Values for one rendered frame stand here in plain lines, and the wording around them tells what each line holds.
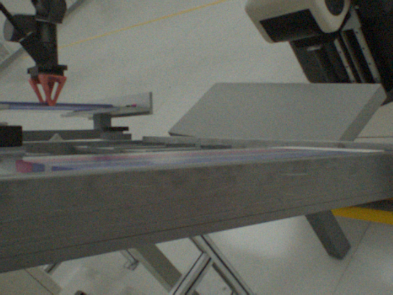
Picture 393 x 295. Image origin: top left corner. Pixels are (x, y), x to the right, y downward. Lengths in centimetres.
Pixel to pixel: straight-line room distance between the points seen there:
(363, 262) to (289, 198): 110
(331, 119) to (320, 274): 66
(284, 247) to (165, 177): 138
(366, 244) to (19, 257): 139
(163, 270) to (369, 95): 87
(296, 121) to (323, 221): 44
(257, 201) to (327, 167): 12
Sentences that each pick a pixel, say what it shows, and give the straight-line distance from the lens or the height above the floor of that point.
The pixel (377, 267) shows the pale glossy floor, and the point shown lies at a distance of 156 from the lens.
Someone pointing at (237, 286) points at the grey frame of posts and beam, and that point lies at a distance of 153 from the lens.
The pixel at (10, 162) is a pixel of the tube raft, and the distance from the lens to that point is 51.
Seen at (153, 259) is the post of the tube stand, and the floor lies 29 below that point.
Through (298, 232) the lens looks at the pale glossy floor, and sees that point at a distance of 176.
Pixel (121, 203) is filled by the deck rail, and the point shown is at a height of 104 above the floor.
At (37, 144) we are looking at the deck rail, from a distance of 107.
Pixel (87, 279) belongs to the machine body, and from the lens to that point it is 112.
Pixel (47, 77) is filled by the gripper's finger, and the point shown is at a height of 97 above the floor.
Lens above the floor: 121
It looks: 29 degrees down
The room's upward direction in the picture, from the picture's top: 35 degrees counter-clockwise
